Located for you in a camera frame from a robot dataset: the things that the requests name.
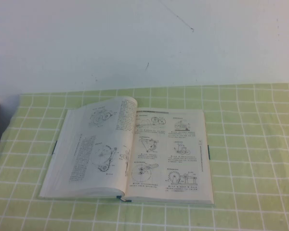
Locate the book with technical drawings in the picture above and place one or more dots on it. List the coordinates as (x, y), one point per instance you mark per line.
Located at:
(149, 154)

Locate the green checked tablecloth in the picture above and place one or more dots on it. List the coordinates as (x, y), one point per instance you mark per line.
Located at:
(250, 168)

